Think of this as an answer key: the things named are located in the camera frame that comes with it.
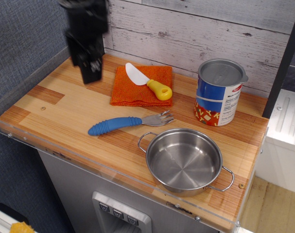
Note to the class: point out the orange folded towel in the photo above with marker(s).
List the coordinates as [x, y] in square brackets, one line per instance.
[126, 93]

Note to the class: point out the clear acrylic table guard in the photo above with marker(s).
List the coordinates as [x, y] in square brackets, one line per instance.
[56, 114]

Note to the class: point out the blue labelled can with lid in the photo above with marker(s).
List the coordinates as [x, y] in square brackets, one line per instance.
[218, 90]

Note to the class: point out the yellow handled toy knife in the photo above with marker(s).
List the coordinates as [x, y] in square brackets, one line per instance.
[161, 91]

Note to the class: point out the yellow black object corner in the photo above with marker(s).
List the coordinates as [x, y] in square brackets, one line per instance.
[21, 227]

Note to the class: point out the white ribbed box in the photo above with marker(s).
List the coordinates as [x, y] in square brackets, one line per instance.
[276, 161]

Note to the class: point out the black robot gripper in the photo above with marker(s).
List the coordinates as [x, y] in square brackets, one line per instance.
[86, 21]

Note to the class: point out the grey toy fridge cabinet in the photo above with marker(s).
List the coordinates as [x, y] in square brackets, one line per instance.
[96, 203]

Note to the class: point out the dark vertical post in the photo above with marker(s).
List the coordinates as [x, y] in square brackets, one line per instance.
[280, 76]
[100, 45]

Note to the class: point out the stainless steel pot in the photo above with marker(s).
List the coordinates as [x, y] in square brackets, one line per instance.
[185, 162]

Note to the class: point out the blue handled metal fork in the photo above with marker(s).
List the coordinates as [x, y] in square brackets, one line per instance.
[130, 121]

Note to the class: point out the dark vertical post right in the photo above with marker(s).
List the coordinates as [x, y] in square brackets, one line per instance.
[280, 76]

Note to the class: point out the dark vertical post left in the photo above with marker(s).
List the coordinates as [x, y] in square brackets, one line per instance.
[100, 45]

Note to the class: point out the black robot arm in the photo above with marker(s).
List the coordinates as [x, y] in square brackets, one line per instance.
[81, 3]

